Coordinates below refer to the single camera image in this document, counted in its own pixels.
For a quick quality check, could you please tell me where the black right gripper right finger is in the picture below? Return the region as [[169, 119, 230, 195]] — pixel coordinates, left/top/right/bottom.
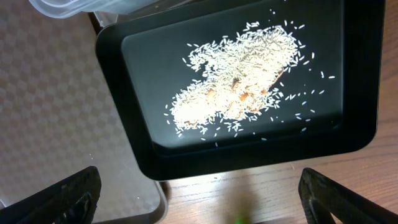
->
[[298, 168, 397, 224]]

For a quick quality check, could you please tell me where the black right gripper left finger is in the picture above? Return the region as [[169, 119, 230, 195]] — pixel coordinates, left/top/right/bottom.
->
[[1, 166, 101, 224]]

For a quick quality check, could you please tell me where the black food waste tray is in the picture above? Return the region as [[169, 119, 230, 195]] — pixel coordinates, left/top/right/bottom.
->
[[95, 1, 385, 180]]

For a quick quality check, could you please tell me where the clear plastic waste bin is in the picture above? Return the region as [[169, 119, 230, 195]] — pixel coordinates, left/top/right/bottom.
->
[[27, 0, 200, 28]]

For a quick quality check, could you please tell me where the brown serving tray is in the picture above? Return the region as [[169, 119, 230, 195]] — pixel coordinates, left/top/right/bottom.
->
[[1, 0, 168, 223]]

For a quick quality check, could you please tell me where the pile of rice grains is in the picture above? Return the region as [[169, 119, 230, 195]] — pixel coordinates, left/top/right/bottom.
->
[[163, 9, 336, 147]]

